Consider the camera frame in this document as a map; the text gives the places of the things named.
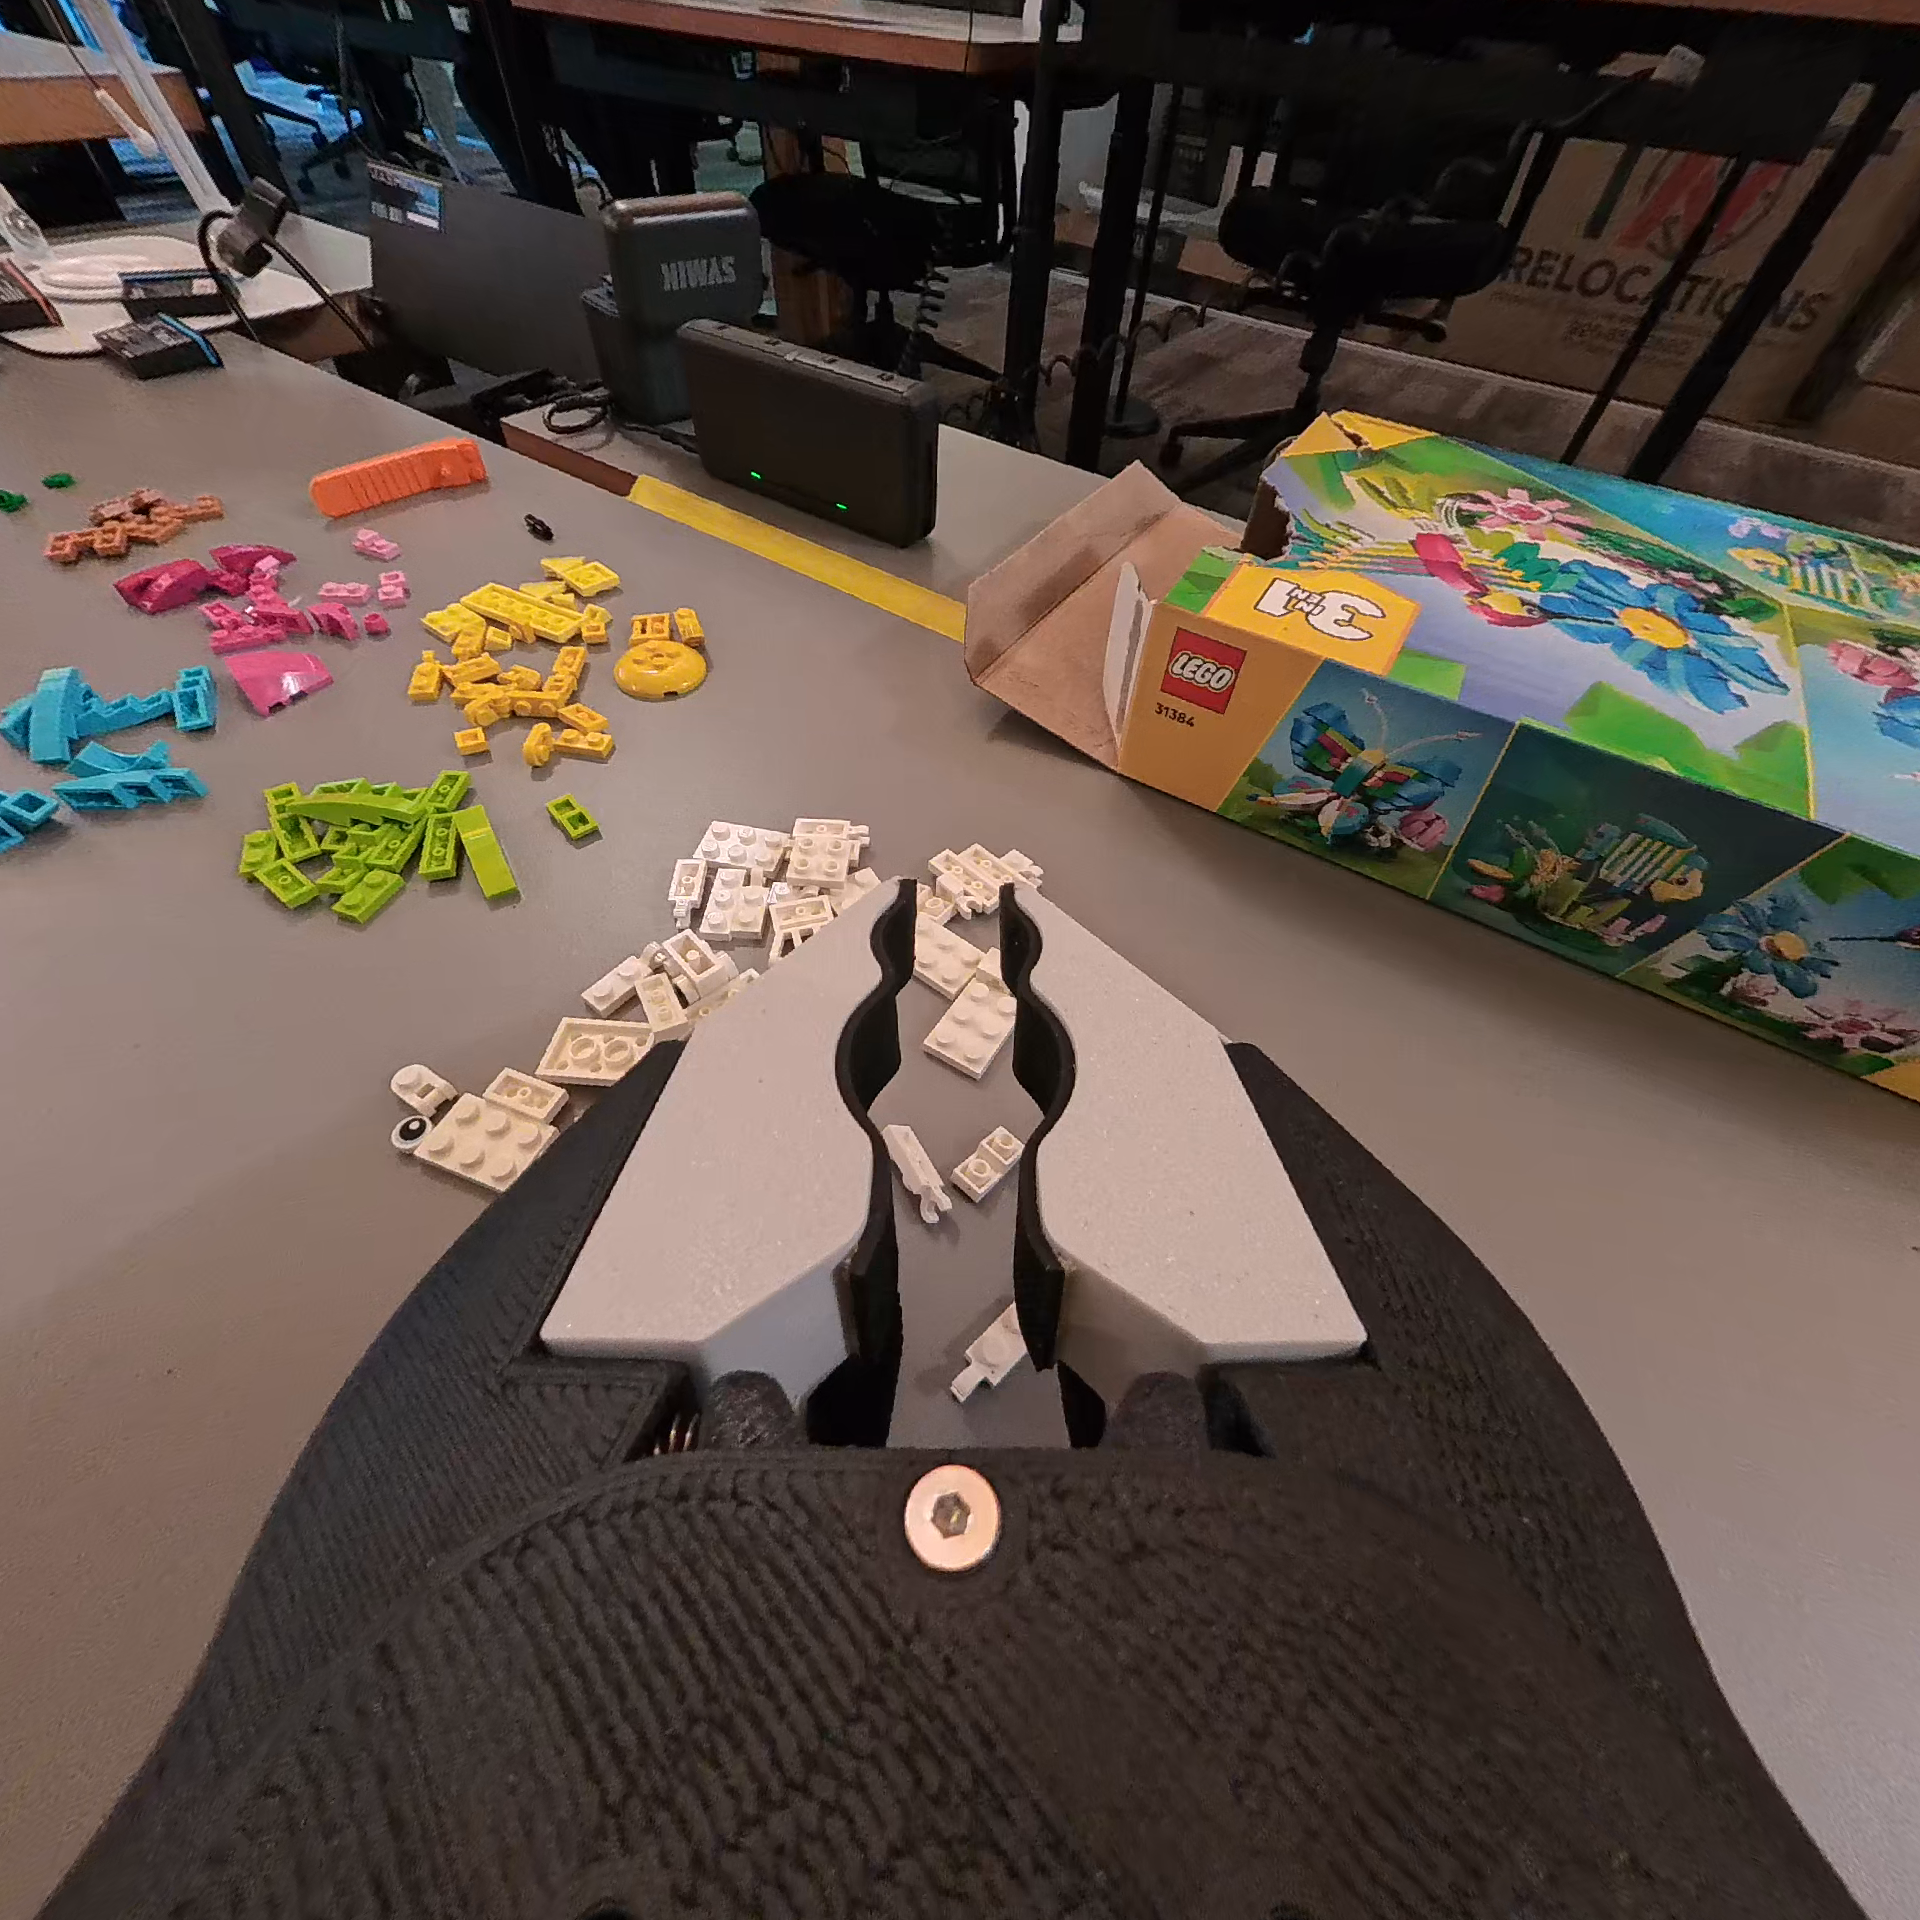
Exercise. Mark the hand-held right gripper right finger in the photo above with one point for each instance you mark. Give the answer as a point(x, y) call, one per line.
point(1186, 1185)

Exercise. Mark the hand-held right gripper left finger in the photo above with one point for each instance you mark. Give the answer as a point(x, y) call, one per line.
point(722, 1171)

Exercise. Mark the pile of white lego pieces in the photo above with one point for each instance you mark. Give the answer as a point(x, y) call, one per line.
point(750, 902)

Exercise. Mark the pile of lime lego pieces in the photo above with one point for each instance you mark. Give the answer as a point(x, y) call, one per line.
point(375, 840)

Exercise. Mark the pile of yellow lego pieces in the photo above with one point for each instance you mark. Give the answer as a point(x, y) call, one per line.
point(511, 660)

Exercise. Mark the colourful cardboard lego box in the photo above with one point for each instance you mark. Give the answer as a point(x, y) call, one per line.
point(1501, 674)

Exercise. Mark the pile of pink lego pieces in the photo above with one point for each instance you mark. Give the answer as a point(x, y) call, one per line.
point(254, 600)

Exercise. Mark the pile of light blue lego pieces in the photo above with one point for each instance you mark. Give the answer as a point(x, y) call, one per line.
point(107, 764)

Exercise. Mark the pile of brown lego pieces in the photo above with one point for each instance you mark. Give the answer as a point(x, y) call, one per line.
point(130, 523)

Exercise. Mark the yellow tape strip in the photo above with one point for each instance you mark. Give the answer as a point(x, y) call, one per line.
point(811, 556)

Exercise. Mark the black power station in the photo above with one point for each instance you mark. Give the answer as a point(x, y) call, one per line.
point(811, 435)

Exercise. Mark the orange brick separator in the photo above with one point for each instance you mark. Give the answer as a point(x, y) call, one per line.
point(398, 475)

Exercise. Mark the grey charger device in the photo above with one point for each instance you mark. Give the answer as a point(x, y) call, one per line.
point(675, 284)

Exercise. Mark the black flat monitor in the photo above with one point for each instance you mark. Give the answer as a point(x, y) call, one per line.
point(480, 284)

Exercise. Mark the black office chair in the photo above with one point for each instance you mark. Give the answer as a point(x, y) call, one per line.
point(1350, 240)

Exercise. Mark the black battery pack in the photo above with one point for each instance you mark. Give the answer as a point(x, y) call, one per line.
point(178, 294)
point(149, 348)

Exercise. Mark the black webcam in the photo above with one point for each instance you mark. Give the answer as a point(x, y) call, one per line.
point(260, 224)

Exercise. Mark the printed cardboard moving box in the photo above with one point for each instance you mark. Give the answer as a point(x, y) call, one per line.
point(1694, 254)

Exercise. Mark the dark frame wooden desk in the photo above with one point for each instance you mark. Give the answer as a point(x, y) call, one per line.
point(780, 31)

